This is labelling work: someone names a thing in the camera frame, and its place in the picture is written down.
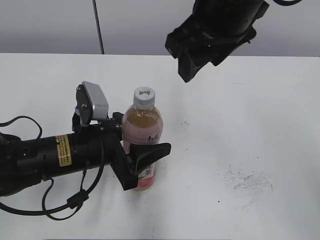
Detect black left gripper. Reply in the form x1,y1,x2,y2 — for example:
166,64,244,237
72,112,172,191

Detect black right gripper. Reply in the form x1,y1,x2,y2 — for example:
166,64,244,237
165,0,270,83

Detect oolong tea bottle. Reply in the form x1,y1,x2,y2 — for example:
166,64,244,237
121,103,164,192

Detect white bottle cap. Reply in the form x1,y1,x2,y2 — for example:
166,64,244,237
133,86,156,109

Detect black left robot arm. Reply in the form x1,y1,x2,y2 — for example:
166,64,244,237
0,112,171,197

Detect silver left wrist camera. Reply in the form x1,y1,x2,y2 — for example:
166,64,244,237
75,81,109,126

